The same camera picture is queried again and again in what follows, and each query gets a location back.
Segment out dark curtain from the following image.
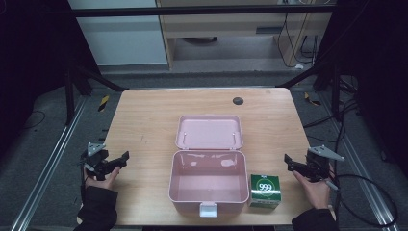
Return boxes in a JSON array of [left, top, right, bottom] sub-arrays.
[[316, 0, 408, 181], [0, 0, 101, 162]]

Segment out green and white carton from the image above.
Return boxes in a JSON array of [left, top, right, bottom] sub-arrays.
[[247, 173, 283, 210]]

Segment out white cabinet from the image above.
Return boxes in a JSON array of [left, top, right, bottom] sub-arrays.
[[66, 0, 169, 67]]

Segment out yellow and black tape strip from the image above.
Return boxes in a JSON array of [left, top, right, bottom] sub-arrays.
[[97, 94, 111, 113], [303, 91, 322, 107]]

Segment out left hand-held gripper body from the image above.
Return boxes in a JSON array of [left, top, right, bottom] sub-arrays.
[[80, 141, 113, 182]]

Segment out person's left hand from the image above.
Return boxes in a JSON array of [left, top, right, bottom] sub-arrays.
[[83, 166, 121, 191]]

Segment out thin black floor cable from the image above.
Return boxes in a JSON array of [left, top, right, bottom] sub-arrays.
[[20, 110, 46, 131]]

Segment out black hanging cables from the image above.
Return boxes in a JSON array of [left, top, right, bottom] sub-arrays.
[[276, 12, 319, 69]]

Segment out black looped gripper cable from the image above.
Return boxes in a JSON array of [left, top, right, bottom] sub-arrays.
[[332, 173, 399, 227]]

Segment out pink plastic storage box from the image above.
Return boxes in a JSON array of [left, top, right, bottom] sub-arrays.
[[167, 114, 251, 218]]

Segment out black diagonal frame brace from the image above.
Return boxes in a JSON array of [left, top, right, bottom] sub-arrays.
[[276, 60, 335, 90], [74, 64, 127, 93]]

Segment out aluminium floor rail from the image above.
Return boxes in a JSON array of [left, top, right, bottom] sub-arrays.
[[319, 91, 401, 231], [10, 95, 89, 231]]

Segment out black horizontal frame bar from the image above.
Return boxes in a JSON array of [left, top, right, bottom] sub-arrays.
[[71, 5, 337, 18]]

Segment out black floor cables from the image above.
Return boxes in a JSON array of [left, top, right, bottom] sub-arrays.
[[302, 75, 362, 143]]

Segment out black upright stand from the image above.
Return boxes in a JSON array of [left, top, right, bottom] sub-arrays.
[[64, 65, 77, 127]]

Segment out grey cable plug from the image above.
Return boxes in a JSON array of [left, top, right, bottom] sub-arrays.
[[322, 179, 341, 193]]

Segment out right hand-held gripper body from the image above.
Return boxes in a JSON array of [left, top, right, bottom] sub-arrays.
[[304, 144, 346, 184]]

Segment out person's right hand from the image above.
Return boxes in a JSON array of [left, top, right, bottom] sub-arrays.
[[292, 168, 332, 211]]

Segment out light wooden desk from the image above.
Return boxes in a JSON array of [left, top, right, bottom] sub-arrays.
[[155, 0, 335, 70]]

